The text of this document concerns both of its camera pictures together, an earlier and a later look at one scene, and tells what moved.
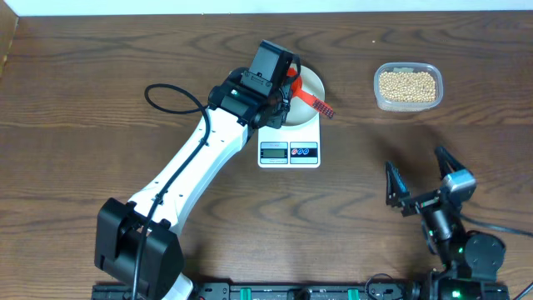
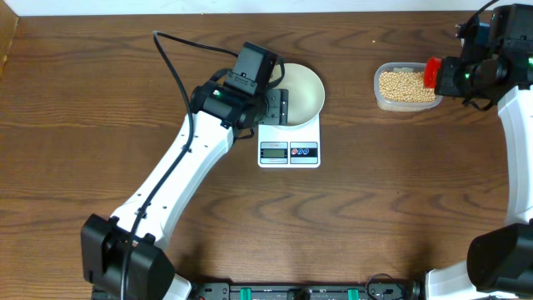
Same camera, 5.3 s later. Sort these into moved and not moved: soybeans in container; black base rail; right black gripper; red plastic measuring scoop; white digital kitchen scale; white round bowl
Moved: right black gripper; red plastic measuring scoop
Not moved: soybeans in container; black base rail; white digital kitchen scale; white round bowl
